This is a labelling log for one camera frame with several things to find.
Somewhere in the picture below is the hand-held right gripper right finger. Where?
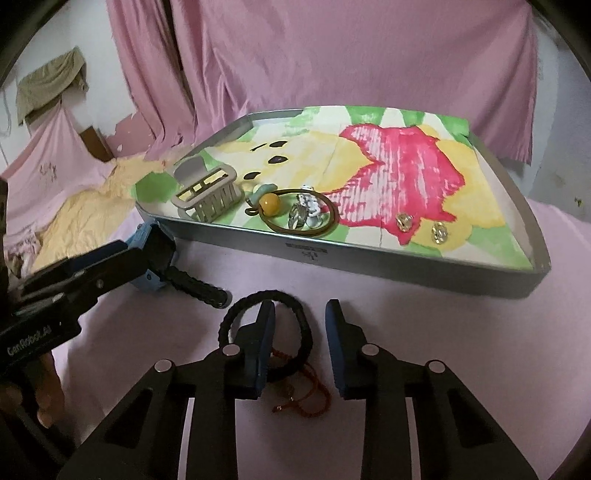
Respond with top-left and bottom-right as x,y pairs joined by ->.
325,298 -> 539,480

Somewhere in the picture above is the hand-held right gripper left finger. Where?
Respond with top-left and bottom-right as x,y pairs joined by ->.
58,299 -> 277,480

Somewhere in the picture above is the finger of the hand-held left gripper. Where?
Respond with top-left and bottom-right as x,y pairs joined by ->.
23,225 -> 177,316
21,242 -> 131,297

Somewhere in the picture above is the red string bracelet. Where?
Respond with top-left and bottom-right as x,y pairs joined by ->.
272,348 -> 332,414

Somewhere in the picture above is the blue watch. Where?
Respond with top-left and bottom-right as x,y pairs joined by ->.
124,223 -> 178,293

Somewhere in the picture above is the black hair tie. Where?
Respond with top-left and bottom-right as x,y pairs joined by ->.
217,290 -> 315,383

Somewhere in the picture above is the grey metal tray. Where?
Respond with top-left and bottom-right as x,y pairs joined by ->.
136,108 -> 552,300

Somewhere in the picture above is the grey hair claw clip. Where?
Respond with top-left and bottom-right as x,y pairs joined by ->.
171,156 -> 243,223

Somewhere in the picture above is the white hair clip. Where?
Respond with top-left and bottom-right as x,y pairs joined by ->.
298,185 -> 327,227

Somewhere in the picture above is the brown hair tie yellow bead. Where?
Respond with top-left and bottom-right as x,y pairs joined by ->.
245,184 -> 341,237

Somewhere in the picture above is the person's left hand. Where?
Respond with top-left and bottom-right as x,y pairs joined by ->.
33,350 -> 66,428

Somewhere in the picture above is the yellow blanket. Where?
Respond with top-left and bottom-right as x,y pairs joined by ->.
34,156 -> 186,274

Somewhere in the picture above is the pink tablecloth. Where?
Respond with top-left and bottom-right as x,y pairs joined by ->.
51,194 -> 591,480

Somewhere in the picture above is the pink cloth with drawing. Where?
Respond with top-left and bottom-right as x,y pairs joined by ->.
0,108 -> 117,232

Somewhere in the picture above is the brown wooden board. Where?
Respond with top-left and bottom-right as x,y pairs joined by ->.
81,126 -> 114,162

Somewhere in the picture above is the olive green towel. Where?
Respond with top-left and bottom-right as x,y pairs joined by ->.
16,47 -> 89,123

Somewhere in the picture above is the pink pleated curtain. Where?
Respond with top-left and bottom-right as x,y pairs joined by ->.
106,0 -> 197,163

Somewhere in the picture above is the painted paper sheet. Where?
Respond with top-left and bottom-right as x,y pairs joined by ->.
129,105 -> 536,273

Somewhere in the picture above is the pink hanging sheet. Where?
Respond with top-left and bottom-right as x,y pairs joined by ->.
171,0 -> 539,163

